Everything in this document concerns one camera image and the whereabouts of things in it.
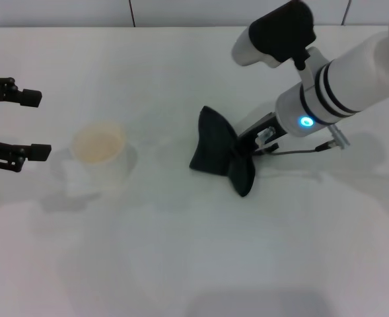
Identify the right wrist camera housing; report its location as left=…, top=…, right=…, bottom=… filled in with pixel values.
left=230, top=0, right=317, bottom=70

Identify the grey right gripper cable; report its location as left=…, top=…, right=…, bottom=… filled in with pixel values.
left=256, top=124, right=351, bottom=157

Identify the white paper cup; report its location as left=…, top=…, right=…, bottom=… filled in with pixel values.
left=69, top=120, right=131, bottom=193

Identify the dark blue rag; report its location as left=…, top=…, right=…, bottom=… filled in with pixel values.
left=189, top=105, right=258, bottom=199

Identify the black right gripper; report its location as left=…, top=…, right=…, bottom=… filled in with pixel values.
left=236, top=111, right=288, bottom=157

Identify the black right camera cable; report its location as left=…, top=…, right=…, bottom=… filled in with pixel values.
left=294, top=48, right=310, bottom=71

